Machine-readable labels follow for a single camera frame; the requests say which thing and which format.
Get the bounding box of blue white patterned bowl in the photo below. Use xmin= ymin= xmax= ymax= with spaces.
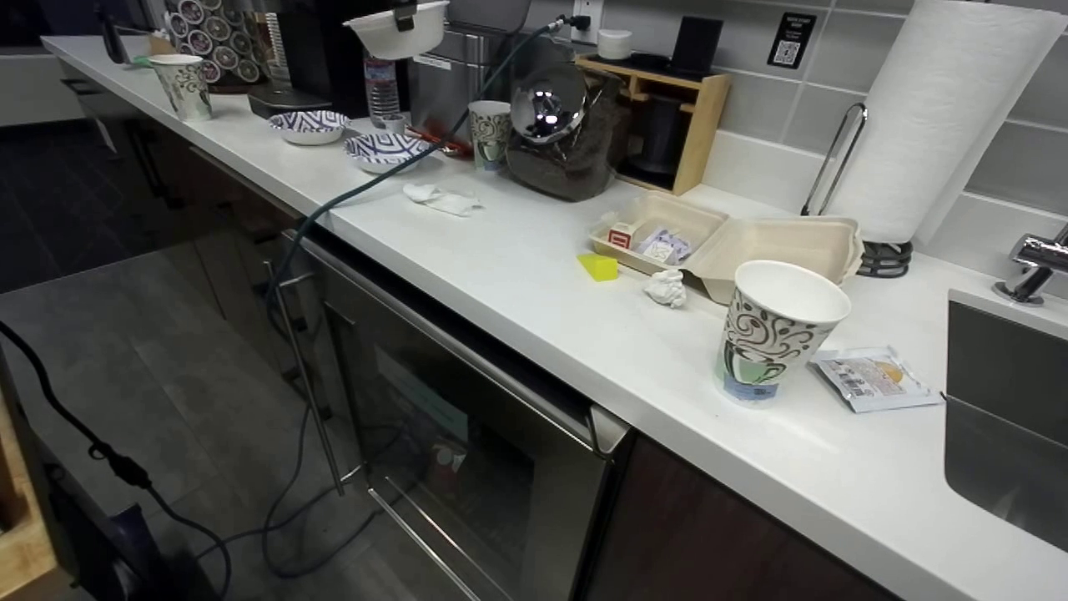
xmin=345 ymin=126 xmax=438 ymax=179
xmin=267 ymin=107 xmax=354 ymax=149

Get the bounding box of silver metal box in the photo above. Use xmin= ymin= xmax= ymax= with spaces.
xmin=408 ymin=27 xmax=529 ymax=130

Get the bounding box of clear plastic water bottle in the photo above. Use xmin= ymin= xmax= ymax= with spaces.
xmin=365 ymin=49 xmax=408 ymax=130

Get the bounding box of silver black Keurig coffee machine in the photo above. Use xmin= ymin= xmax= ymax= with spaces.
xmin=249 ymin=0 xmax=381 ymax=119

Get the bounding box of red measuring scoop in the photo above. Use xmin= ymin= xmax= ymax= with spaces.
xmin=428 ymin=125 xmax=477 ymax=159

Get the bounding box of patterned paper cup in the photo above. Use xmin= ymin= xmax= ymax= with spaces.
xmin=715 ymin=258 xmax=855 ymax=403
xmin=465 ymin=97 xmax=513 ymax=172
xmin=147 ymin=49 xmax=214 ymax=125

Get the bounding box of shiny chrome round lid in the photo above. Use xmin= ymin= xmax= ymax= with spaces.
xmin=508 ymin=69 xmax=590 ymax=146

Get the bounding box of small white container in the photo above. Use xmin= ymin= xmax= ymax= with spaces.
xmin=596 ymin=27 xmax=636 ymax=65

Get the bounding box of black bottle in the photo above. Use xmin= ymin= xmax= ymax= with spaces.
xmin=668 ymin=14 xmax=728 ymax=81

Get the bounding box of dark wood drawer cabinet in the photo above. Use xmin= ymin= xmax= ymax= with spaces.
xmin=59 ymin=65 xmax=339 ymax=470

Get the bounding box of small yellow sponge piece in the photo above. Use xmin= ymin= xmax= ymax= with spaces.
xmin=574 ymin=250 xmax=626 ymax=283

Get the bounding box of wooden cutting board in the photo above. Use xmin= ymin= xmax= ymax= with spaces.
xmin=570 ymin=49 xmax=734 ymax=198

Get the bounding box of white sauce packet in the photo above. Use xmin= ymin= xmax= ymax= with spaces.
xmin=637 ymin=224 xmax=698 ymax=267

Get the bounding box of beige takeout clamshell container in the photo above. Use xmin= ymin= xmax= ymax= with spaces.
xmin=587 ymin=184 xmax=867 ymax=310

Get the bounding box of stainless steel oven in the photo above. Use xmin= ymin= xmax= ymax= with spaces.
xmin=292 ymin=227 xmax=631 ymax=601

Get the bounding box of chrome paper towel holder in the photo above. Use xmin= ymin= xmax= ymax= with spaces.
xmin=797 ymin=97 xmax=917 ymax=280

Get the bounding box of white paper towel roll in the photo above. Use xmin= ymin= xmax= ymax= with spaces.
xmin=827 ymin=0 xmax=1068 ymax=246

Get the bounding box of flat printed paper packet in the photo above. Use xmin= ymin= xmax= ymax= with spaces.
xmin=809 ymin=345 xmax=944 ymax=416

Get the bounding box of dark wood sink cabinet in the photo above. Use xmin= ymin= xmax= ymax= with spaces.
xmin=570 ymin=428 xmax=905 ymax=601

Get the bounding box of black equipment base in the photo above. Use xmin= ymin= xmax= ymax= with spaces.
xmin=32 ymin=445 xmax=222 ymax=601

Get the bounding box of light wooden board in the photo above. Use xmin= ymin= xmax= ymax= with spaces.
xmin=0 ymin=386 xmax=59 ymax=598

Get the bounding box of chrome faucet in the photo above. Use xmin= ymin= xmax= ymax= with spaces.
xmin=995 ymin=221 xmax=1068 ymax=306

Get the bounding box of steel kitchen sink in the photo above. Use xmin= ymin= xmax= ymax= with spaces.
xmin=940 ymin=291 xmax=1068 ymax=558

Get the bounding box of teal cable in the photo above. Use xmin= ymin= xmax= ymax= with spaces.
xmin=262 ymin=11 xmax=596 ymax=582

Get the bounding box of white wall outlet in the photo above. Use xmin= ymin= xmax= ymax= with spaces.
xmin=569 ymin=0 xmax=610 ymax=48

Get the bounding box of black wire pod holder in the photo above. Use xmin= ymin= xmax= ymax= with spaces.
xmin=160 ymin=0 xmax=271 ymax=94

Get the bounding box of QR code wall tag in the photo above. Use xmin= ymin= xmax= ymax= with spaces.
xmin=765 ymin=11 xmax=817 ymax=73

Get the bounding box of black floor cable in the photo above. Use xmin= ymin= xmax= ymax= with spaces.
xmin=0 ymin=319 xmax=238 ymax=601

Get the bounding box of thin grey floor cable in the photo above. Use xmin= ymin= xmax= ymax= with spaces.
xmin=187 ymin=422 xmax=386 ymax=589

